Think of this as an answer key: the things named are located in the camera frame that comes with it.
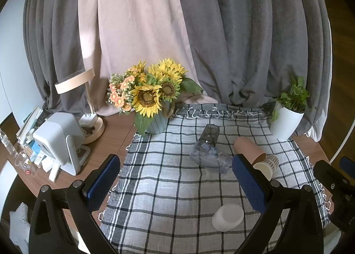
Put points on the striped cloth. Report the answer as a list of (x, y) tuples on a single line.
[(19, 222)]

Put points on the grey curtain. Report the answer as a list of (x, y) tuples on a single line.
[(249, 34), (52, 34)]

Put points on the white ribbed plant pot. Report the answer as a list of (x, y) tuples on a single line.
[(285, 123)]

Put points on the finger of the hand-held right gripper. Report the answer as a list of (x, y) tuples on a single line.
[(348, 163), (332, 179)]

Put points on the plain white cup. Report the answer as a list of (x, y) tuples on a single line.
[(227, 218)]

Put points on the sunflower bouquet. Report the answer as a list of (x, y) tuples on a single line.
[(147, 98)]

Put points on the blue-grey ribbed vase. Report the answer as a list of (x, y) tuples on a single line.
[(156, 125)]

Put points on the white curved rail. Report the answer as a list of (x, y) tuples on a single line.
[(342, 144)]

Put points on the white projector on stand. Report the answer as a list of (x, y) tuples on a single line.
[(55, 137)]

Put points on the beige curtain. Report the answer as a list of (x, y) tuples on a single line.
[(133, 21)]

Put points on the brown paper cup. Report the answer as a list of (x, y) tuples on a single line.
[(246, 148)]

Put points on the black and white checked cloth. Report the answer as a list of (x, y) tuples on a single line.
[(166, 187)]

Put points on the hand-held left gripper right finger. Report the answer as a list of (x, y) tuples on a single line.
[(249, 186)]

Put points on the row of books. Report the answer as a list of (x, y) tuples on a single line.
[(29, 125)]

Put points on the green leafy plant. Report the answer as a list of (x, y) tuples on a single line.
[(295, 98)]

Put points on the white patterned paper cup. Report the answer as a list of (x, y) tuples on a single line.
[(266, 166)]

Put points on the white power adapter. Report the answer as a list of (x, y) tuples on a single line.
[(88, 119)]

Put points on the beige round desk lamp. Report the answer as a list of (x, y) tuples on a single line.
[(75, 80)]

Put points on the clear floral glass cup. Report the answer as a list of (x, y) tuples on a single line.
[(208, 156)]

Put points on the dark grey translucent cup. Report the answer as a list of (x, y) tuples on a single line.
[(209, 134)]

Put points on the clear plastic measuring cup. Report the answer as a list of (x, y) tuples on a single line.
[(25, 163)]

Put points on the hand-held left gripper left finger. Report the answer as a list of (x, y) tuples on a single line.
[(102, 186)]

